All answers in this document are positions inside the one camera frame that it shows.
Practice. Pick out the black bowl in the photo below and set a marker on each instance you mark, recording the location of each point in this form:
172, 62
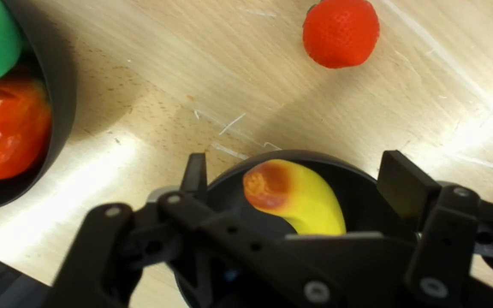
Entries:
50, 57
237, 257

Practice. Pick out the red toy strawberry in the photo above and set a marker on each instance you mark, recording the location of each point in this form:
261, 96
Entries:
341, 33

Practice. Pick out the black bowl near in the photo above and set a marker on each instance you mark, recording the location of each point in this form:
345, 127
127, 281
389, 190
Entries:
237, 257

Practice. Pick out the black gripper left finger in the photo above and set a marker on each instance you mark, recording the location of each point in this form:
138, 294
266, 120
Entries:
194, 180

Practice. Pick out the orange toy tomato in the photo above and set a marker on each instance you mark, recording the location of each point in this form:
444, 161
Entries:
25, 125

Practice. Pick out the black bowl far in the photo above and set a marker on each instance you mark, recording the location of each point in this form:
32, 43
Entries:
50, 57

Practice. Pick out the yellow toy banana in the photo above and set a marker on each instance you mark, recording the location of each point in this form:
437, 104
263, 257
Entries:
295, 193

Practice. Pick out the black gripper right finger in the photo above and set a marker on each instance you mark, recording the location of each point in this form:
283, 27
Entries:
410, 192

